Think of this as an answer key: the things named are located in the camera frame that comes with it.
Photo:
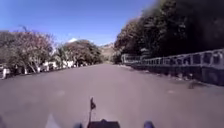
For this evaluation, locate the distant hill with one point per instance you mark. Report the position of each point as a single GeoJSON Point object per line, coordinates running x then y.
{"type": "Point", "coordinates": [107, 51]}

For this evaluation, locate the row of white buildings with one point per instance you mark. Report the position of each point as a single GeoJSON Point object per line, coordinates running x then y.
{"type": "Point", "coordinates": [56, 64]}

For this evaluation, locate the robot's own part dark body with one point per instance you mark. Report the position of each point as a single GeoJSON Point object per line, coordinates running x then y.
{"type": "Point", "coordinates": [104, 124]}

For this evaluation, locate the dense dark trees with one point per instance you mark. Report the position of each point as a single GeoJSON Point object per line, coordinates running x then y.
{"type": "Point", "coordinates": [180, 26]}

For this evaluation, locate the row of roadside trees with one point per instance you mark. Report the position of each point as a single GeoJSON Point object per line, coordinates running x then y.
{"type": "Point", "coordinates": [33, 50]}

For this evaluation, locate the robot's own part pale stub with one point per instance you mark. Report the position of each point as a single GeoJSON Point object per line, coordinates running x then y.
{"type": "Point", "coordinates": [52, 122]}

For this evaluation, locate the pale railing on wall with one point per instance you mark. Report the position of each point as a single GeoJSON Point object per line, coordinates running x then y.
{"type": "Point", "coordinates": [200, 65]}

